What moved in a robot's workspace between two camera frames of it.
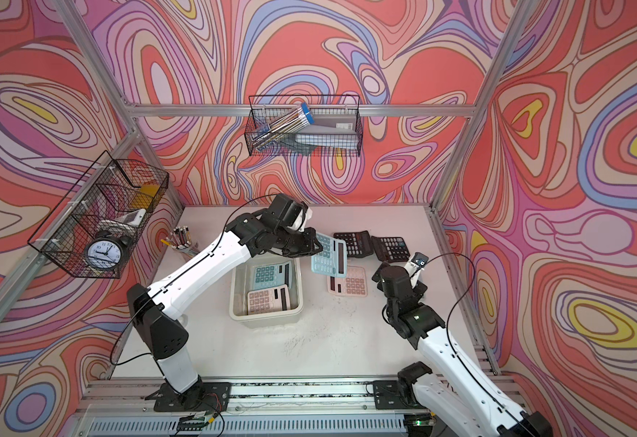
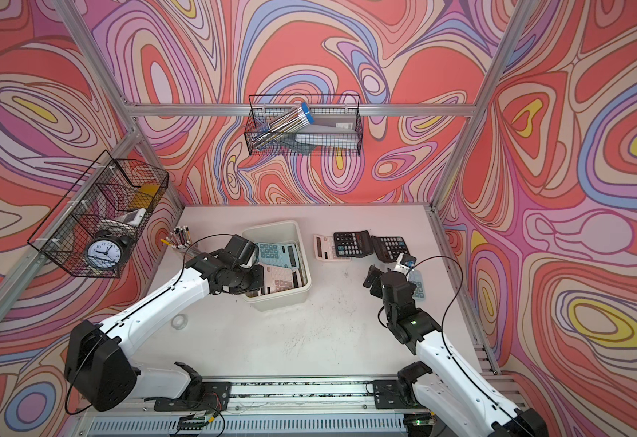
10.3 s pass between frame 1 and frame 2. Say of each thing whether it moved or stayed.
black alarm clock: stayed
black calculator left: stayed
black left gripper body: moved
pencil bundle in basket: stayed
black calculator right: stayed
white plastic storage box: moved
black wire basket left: stayed
